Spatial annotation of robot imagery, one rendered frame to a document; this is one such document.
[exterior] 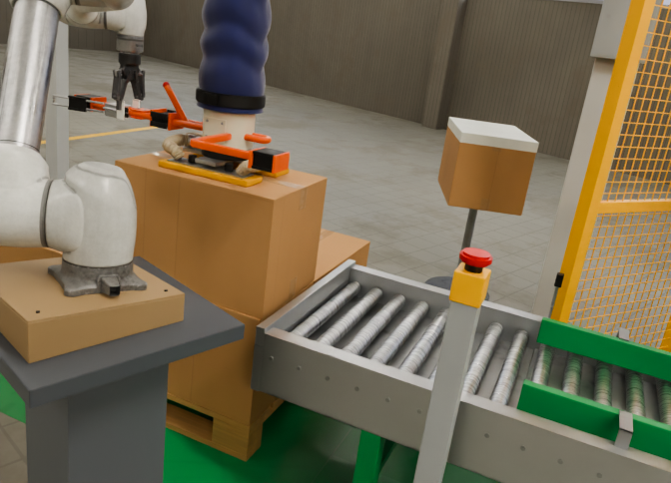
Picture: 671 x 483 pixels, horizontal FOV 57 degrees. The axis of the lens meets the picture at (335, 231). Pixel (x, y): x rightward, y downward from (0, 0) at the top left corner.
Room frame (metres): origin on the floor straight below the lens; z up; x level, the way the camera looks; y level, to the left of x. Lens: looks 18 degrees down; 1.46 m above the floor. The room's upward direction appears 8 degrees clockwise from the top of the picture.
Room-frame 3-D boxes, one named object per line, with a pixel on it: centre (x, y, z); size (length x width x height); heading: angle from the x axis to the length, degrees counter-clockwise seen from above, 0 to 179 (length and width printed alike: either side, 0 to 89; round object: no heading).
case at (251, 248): (2.07, 0.40, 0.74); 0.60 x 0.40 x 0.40; 69
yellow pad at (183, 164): (1.97, 0.43, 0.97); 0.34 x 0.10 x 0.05; 69
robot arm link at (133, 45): (2.21, 0.79, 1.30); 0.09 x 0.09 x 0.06
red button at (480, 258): (1.25, -0.30, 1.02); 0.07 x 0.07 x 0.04
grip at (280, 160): (1.71, 0.21, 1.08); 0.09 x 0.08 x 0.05; 159
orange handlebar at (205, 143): (2.02, 0.63, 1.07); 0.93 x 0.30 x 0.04; 69
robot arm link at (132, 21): (2.20, 0.80, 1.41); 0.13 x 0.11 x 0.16; 105
